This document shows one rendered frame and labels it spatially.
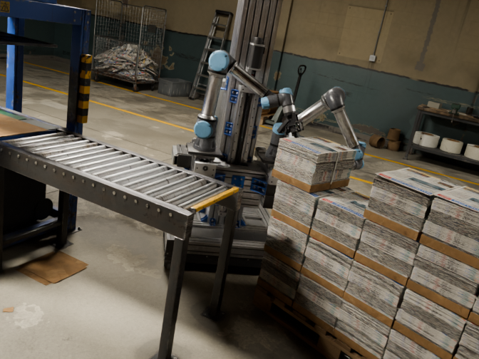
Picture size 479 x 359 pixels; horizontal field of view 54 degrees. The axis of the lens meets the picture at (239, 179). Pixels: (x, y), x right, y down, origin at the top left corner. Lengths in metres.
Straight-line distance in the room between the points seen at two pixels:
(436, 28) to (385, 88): 1.29
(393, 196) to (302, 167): 0.54
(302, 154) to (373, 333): 0.98
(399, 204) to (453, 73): 6.82
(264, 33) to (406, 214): 1.56
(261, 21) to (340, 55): 6.20
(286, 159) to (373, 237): 0.66
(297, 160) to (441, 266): 0.91
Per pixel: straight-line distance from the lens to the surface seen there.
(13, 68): 3.76
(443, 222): 2.23
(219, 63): 2.82
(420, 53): 9.06
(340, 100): 3.06
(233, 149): 3.19
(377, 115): 9.18
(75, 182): 2.46
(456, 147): 8.53
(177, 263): 2.19
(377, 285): 2.44
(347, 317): 2.60
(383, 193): 2.34
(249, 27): 3.18
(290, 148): 2.62
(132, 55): 9.92
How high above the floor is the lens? 1.61
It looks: 18 degrees down
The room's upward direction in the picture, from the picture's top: 10 degrees clockwise
